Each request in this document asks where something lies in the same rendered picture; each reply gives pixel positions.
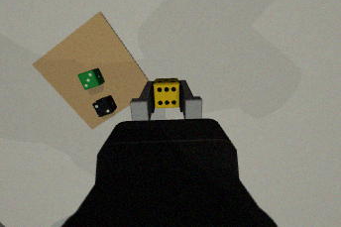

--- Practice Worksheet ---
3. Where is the tan square mat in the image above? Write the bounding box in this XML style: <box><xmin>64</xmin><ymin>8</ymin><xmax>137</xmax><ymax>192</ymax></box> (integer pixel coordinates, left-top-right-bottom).
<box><xmin>33</xmin><ymin>11</ymin><xmax>149</xmax><ymax>129</ymax></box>

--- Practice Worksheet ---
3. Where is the black die with white pips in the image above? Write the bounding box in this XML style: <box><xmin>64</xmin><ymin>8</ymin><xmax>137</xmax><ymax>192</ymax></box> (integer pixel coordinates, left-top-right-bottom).
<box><xmin>92</xmin><ymin>95</ymin><xmax>117</xmax><ymax>117</ymax></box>

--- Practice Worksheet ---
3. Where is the green die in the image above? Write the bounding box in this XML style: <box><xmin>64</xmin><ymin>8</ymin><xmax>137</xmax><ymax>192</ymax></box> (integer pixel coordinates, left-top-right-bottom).
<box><xmin>78</xmin><ymin>68</ymin><xmax>105</xmax><ymax>90</ymax></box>

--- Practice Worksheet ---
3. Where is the yellow die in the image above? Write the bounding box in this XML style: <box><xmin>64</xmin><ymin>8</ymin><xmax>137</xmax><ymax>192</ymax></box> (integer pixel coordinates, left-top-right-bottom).
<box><xmin>153</xmin><ymin>78</ymin><xmax>179</xmax><ymax>108</ymax></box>

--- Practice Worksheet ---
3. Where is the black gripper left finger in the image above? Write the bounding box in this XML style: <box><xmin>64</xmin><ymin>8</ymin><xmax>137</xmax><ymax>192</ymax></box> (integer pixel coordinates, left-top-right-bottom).
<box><xmin>130</xmin><ymin>81</ymin><xmax>155</xmax><ymax>121</ymax></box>

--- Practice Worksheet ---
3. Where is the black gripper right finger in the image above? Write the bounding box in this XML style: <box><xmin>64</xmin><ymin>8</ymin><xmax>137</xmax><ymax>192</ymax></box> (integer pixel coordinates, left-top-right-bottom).
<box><xmin>179</xmin><ymin>80</ymin><xmax>202</xmax><ymax>119</ymax></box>

